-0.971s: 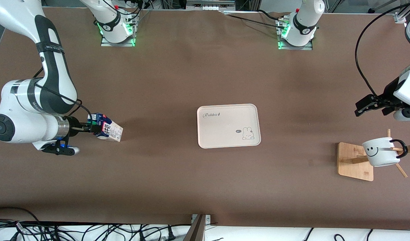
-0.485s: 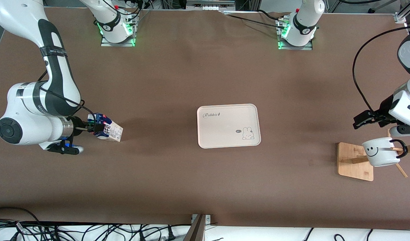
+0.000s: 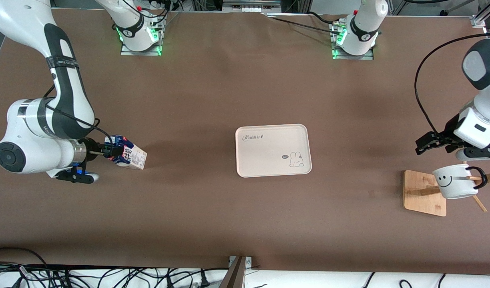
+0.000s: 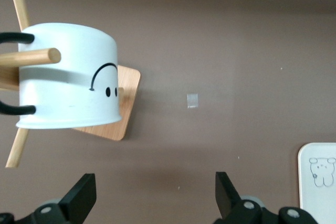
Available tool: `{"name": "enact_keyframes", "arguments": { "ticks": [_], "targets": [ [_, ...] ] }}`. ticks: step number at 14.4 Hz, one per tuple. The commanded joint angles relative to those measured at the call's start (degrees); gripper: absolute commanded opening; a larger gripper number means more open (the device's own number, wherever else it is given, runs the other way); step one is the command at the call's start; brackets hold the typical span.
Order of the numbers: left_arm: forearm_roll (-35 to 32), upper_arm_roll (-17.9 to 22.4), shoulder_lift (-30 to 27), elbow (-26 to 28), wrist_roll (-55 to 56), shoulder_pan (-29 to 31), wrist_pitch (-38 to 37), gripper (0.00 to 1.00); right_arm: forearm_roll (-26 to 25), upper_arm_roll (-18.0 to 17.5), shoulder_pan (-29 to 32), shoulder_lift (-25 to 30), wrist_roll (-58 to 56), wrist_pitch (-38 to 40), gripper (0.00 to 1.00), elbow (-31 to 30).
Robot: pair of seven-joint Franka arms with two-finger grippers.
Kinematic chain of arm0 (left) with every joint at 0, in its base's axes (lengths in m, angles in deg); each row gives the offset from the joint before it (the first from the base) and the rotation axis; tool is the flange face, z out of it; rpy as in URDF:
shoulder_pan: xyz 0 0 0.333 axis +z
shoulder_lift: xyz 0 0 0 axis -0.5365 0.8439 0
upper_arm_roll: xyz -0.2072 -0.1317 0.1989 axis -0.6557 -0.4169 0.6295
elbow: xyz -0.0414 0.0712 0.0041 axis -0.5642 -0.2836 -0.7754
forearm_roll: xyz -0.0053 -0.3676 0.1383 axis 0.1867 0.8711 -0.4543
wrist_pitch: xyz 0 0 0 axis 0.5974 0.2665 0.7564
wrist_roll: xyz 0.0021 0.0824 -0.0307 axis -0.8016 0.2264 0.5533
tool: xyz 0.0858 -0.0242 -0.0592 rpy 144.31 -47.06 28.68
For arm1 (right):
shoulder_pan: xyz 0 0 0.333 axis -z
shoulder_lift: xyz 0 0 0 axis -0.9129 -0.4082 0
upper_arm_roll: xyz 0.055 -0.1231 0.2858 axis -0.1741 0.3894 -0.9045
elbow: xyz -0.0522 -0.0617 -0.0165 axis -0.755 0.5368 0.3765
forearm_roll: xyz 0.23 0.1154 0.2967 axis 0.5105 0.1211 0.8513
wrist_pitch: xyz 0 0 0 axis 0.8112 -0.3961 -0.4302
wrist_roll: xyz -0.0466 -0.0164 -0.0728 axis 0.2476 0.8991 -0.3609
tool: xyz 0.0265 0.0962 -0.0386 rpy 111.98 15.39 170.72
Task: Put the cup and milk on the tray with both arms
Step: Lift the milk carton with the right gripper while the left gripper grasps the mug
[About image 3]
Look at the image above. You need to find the wooden mug rack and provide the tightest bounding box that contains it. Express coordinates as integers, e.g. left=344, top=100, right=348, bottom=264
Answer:
left=404, top=161, right=490, bottom=217

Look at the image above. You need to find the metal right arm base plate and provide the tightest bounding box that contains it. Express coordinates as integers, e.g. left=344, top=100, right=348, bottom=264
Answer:
left=120, top=28, right=163, bottom=56

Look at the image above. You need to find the metal corner bracket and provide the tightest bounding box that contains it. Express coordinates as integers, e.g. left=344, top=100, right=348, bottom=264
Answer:
left=228, top=255, right=253, bottom=269

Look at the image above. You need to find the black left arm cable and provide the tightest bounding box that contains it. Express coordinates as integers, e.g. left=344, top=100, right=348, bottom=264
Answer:
left=414, top=33, right=490, bottom=135

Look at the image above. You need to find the grey power strip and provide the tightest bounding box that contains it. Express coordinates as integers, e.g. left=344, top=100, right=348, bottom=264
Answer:
left=222, top=0, right=282, bottom=13

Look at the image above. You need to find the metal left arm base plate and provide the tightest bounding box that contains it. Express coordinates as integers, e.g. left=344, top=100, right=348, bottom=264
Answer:
left=331, top=24, right=375, bottom=61

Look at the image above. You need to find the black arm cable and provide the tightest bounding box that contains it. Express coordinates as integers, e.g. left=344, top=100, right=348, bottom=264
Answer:
left=414, top=33, right=490, bottom=135
left=44, top=83, right=114, bottom=156

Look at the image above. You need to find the black cable on table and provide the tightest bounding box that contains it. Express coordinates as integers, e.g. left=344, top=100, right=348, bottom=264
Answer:
left=269, top=15, right=341, bottom=36

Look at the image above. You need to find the white smiley face mug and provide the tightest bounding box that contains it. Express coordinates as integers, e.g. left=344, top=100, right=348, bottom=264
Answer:
left=432, top=164, right=488, bottom=200

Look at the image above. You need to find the blue white milk carton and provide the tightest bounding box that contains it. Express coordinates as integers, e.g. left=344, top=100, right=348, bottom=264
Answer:
left=104, top=135, right=148, bottom=171

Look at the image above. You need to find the aluminium frame post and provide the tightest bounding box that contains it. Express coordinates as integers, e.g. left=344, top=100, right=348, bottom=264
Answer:
left=219, top=256, right=247, bottom=288

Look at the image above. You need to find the cream rabbit print tray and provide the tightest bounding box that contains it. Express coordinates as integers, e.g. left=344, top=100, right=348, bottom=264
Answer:
left=235, top=124, right=312, bottom=178

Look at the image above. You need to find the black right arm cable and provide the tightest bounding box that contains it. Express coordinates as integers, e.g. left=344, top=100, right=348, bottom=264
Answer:
left=44, top=83, right=114, bottom=156

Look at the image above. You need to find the aluminium frame corner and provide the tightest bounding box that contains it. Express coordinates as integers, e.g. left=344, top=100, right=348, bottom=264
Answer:
left=471, top=14, right=490, bottom=29

